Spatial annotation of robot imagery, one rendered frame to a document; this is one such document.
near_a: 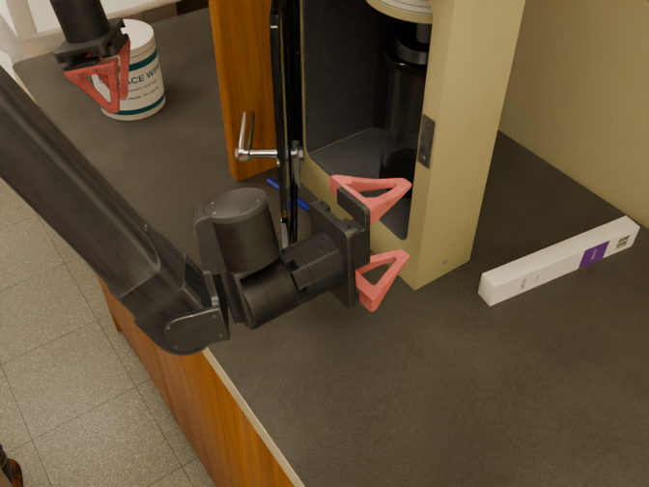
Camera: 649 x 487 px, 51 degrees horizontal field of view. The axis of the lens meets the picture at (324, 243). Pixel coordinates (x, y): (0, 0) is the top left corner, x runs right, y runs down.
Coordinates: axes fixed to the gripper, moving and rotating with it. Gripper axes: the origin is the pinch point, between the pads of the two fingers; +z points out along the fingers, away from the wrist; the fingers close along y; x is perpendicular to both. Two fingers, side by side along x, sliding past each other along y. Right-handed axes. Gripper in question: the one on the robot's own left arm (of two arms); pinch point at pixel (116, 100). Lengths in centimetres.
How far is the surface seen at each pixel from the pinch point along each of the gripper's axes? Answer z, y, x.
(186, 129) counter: 20.7, 31.6, 2.7
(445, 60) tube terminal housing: -2.6, -13.5, -42.9
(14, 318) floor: 93, 73, 93
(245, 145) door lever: 3.5, -13.1, -18.6
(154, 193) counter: 22.6, 12.8, 5.8
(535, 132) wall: 33, 29, -62
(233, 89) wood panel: 7.4, 14.2, -12.5
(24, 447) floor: 103, 28, 76
